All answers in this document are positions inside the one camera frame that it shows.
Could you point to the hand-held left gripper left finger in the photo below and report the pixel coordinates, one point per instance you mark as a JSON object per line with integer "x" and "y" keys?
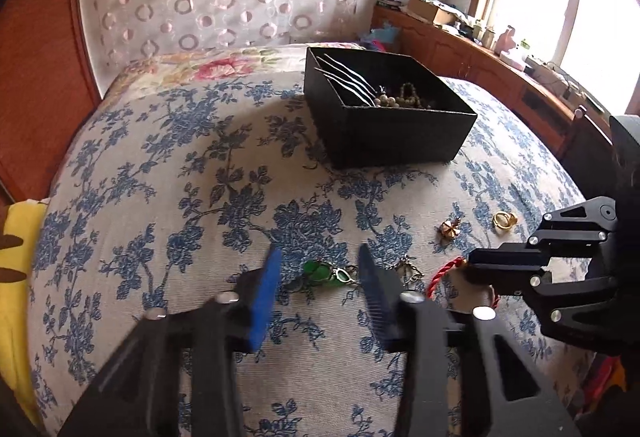
{"x": 262, "y": 302}

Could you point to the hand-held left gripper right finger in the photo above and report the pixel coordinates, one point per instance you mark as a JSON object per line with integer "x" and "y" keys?
{"x": 375, "y": 297}

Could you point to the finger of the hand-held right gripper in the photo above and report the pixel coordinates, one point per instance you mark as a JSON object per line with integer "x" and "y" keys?
{"x": 575, "y": 307}
{"x": 505, "y": 262}

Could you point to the silver pendant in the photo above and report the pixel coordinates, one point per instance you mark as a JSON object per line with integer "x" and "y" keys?
{"x": 407, "y": 267}

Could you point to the green gemstone pendant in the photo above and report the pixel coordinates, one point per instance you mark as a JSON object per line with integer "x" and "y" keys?
{"x": 315, "y": 271}

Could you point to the gold flower earring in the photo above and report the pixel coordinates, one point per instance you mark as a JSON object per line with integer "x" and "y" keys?
{"x": 449, "y": 230}

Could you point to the black jewelry box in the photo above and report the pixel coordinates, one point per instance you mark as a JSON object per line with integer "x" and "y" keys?
{"x": 395, "y": 137}

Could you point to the blue floral cloth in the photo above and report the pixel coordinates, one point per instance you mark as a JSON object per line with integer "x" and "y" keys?
{"x": 175, "y": 197}

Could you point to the pink figurine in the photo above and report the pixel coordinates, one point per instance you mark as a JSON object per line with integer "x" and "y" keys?
{"x": 510, "y": 39}

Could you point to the long wooden cabinet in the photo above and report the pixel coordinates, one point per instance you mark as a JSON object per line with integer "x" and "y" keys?
{"x": 450, "y": 54}

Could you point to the group of small bottles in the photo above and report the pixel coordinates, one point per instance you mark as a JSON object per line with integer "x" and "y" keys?
{"x": 482, "y": 32}

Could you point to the pink floral bed cover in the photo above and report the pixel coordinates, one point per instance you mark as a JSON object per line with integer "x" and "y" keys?
{"x": 220, "y": 67}

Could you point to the yellow pillow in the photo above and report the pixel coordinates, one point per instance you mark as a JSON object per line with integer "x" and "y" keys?
{"x": 15, "y": 317}

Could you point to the teal bag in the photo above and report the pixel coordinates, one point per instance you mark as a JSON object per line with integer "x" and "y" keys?
{"x": 380, "y": 34}

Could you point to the cardboard box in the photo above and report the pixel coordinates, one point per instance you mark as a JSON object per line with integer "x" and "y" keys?
{"x": 430, "y": 9}

